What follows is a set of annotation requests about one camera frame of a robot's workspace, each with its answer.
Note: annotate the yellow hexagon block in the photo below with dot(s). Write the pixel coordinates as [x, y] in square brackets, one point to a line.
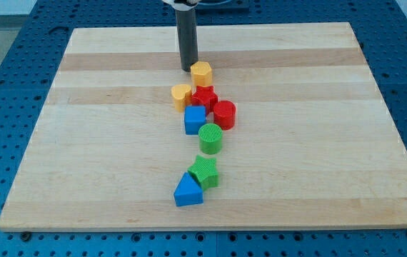
[201, 74]

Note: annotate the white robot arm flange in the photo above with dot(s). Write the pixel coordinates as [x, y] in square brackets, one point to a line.
[182, 5]

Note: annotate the blue cube block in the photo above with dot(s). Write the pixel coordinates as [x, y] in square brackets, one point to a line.
[194, 119]

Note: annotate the green cylinder block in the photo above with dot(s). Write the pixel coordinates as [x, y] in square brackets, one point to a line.
[210, 138]

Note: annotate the red cylinder block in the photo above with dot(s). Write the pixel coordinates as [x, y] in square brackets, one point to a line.
[224, 113]

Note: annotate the red star block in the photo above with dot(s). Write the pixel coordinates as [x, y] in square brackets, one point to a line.
[205, 96]

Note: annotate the yellow heart block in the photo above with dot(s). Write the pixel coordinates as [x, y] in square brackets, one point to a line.
[181, 95]

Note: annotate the green star block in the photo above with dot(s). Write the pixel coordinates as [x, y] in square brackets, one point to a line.
[204, 172]

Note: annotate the blue triangle block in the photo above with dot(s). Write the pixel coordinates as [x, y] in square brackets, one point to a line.
[188, 192]

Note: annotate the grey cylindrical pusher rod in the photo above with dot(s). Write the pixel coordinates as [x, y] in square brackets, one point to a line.
[187, 38]

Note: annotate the light wooden board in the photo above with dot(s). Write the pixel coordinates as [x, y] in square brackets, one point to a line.
[314, 146]

